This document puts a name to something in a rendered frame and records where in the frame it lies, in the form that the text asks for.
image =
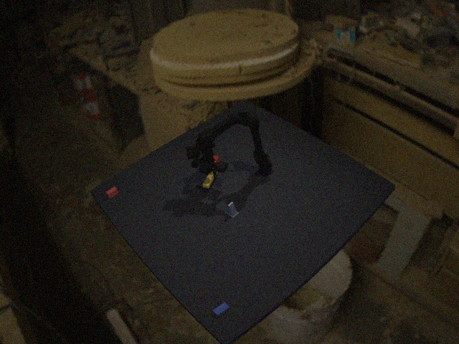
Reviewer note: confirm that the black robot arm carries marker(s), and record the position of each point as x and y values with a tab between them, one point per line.
205	142

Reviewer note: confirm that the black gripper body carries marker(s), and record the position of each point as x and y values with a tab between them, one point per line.
219	166

